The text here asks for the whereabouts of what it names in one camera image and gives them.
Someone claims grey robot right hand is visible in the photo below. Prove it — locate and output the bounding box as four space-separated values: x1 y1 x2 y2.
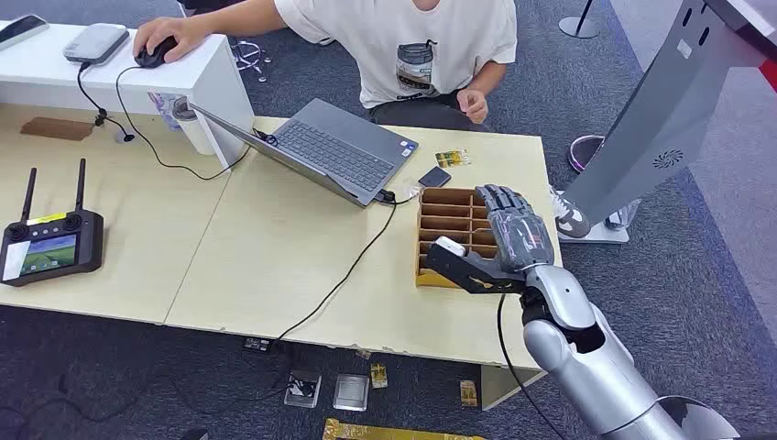
474 184 556 274

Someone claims black computer mouse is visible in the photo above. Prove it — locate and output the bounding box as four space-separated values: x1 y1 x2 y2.
134 35 179 70

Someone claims grey flat device box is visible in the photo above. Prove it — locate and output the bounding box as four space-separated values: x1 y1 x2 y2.
62 23 131 67

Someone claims black smartphone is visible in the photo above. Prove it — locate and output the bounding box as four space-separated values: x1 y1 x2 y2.
0 14 50 53

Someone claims person's left hand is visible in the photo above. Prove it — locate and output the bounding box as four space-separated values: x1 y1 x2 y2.
455 89 490 126

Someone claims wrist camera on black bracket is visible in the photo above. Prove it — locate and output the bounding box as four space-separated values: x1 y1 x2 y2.
423 236 527 296

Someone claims white raised desk shelf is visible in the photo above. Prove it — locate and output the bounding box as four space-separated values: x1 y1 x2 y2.
0 20 257 171

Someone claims long gold foil strip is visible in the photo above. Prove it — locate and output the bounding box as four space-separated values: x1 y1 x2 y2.
322 417 488 440

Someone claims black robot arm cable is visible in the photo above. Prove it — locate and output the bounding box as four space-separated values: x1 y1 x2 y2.
496 293 567 440

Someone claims clear plastic case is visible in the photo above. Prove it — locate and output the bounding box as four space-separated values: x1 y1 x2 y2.
332 372 371 413

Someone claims brown flat card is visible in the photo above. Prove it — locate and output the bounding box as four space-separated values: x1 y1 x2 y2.
19 116 96 143

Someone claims gold patterned card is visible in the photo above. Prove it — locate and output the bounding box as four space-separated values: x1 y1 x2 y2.
434 148 472 170

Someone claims grey kiosk stand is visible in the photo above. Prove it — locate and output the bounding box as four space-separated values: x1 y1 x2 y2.
557 0 777 246

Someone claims person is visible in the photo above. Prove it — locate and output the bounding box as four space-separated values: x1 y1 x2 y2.
132 0 519 134

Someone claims black mouse cable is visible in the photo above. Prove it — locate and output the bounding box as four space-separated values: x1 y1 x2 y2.
115 64 253 182

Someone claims white table leg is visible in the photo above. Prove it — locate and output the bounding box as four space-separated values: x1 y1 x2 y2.
479 363 546 413

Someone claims plastic case with black contents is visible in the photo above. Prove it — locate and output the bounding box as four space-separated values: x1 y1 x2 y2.
283 369 323 410

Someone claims round purple-rimmed base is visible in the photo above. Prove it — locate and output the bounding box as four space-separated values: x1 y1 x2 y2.
567 134 607 175

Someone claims grey stanchion base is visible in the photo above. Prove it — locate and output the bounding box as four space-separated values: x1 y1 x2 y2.
557 0 603 40

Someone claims black device cable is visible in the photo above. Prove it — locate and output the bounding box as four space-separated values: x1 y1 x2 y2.
76 60 136 145

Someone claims wooden compartment card box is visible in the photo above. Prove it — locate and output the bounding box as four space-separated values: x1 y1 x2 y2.
415 186 503 291

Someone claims black remote controller with antennas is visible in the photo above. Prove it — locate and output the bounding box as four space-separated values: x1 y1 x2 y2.
0 158 105 289

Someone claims white and grey shoe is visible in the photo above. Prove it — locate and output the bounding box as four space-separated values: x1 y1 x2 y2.
548 186 593 240

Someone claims white cup with lid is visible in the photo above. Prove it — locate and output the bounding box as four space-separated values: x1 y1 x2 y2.
172 95 218 157

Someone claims dark square card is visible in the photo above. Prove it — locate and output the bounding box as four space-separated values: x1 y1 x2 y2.
418 166 454 190

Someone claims grey laptop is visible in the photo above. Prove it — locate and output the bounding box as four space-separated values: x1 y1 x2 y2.
187 98 421 210

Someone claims person's right hand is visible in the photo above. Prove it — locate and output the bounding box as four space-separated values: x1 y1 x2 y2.
132 16 212 64

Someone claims black laptop power cable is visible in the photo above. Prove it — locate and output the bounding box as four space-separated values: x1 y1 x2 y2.
267 189 421 348

